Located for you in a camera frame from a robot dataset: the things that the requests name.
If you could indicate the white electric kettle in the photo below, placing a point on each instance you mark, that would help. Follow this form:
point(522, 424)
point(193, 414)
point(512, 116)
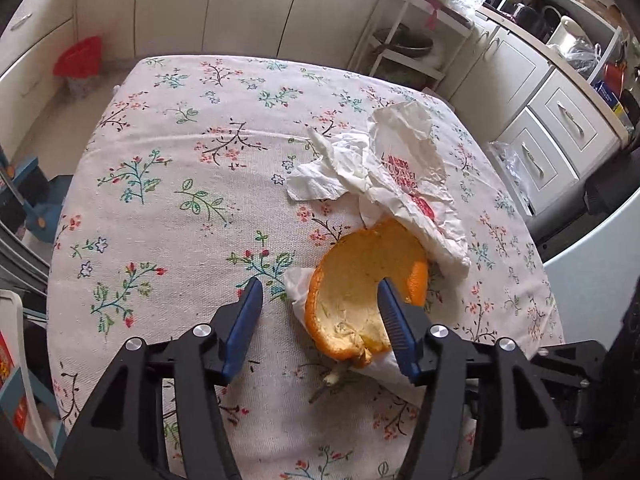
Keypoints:
point(567, 32)

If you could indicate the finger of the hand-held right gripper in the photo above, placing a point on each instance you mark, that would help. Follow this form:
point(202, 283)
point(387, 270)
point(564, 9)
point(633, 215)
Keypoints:
point(570, 357)

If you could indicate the crumpled white tissue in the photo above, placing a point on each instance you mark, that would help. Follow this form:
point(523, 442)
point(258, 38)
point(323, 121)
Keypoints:
point(297, 287)

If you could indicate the white plastic bag red print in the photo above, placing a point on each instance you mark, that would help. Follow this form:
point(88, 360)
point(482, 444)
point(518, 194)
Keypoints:
point(415, 170)

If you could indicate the blue box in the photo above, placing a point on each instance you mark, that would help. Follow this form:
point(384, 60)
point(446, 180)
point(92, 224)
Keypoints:
point(612, 97)

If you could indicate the small bin with red bag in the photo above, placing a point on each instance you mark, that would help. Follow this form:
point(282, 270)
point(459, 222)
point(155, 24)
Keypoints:
point(77, 57)

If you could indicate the clear hanging plastic bag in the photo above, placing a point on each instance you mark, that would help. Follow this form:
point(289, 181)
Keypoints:
point(510, 165)

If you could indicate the cream kitchen cabinets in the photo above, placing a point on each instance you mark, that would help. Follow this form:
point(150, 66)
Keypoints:
point(240, 5)

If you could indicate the cream cabinet with drawers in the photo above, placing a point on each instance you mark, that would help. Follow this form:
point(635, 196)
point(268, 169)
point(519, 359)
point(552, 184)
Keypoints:
point(550, 105)

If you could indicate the metal bowl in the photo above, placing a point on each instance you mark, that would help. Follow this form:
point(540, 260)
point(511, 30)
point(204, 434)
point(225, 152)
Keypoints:
point(405, 45)

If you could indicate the orange peel with stem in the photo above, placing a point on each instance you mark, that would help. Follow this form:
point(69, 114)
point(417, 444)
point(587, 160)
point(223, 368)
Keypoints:
point(360, 300)

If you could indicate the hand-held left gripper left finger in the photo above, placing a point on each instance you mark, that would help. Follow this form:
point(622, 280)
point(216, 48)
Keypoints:
point(242, 330)

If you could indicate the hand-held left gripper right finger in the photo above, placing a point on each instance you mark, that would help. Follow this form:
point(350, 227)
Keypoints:
point(400, 332)

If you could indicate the floral tablecloth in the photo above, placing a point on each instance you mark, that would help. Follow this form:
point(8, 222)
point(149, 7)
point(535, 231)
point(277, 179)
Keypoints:
point(175, 240)

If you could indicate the large white paper towel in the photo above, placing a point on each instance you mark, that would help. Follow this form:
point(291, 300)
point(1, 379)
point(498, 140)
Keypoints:
point(325, 170)

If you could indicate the white appliance with black trim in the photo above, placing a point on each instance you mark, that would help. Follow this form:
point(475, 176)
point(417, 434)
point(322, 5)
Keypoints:
point(590, 270)

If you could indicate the white metal storage cart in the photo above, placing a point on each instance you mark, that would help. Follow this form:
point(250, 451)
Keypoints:
point(397, 25)

